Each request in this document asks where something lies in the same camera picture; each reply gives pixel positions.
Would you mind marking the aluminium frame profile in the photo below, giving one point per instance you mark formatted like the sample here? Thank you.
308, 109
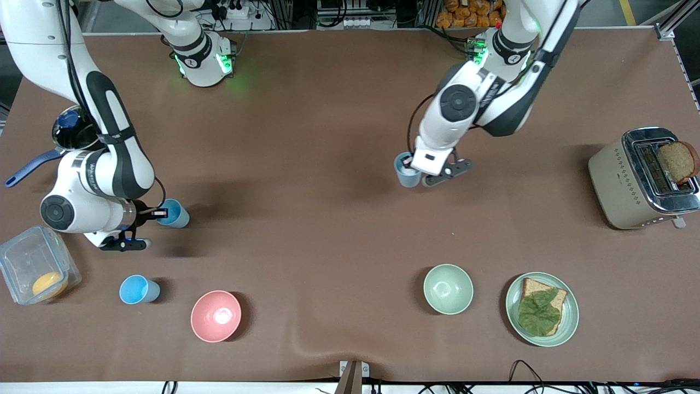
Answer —
675, 16

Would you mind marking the green lettuce leaf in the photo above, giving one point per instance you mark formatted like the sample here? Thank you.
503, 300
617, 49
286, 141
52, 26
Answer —
538, 314

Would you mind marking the metal table clamp bracket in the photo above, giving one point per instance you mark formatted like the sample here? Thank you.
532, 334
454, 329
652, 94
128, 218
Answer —
354, 377

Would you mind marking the brown bread slice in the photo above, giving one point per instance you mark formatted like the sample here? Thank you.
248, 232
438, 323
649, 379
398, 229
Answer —
533, 285

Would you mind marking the bag of orange buns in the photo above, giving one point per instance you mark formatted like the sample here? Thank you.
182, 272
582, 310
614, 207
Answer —
465, 13

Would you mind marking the beige and chrome toaster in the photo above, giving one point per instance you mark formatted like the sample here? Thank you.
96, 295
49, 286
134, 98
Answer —
615, 186

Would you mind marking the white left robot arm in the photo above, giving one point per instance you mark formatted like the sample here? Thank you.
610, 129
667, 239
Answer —
458, 103

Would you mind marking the small dark blue object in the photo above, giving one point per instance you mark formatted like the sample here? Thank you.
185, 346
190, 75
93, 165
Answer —
68, 119

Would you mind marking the pink bowl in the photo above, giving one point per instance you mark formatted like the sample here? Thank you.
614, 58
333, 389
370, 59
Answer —
216, 316

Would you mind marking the pale green bowl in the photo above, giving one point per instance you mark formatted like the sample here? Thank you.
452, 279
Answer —
448, 290

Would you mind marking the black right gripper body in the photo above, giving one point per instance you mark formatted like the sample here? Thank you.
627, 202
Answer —
142, 212

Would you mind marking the pale green plate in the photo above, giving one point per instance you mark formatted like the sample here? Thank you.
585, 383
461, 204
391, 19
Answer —
571, 314

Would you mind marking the brown toast slice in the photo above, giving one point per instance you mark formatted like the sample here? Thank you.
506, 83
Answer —
678, 161

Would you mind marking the orange fruit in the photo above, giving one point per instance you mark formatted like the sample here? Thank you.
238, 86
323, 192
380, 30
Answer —
48, 284

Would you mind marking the bright blue cup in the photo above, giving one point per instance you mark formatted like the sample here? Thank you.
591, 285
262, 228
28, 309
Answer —
178, 219
136, 290

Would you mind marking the grey-blue cup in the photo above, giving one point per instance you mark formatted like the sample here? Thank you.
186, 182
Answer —
406, 178

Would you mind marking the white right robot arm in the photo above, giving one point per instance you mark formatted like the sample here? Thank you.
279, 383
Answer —
33, 44

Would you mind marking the clear plastic container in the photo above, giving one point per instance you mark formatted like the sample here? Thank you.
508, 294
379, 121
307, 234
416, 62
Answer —
22, 257

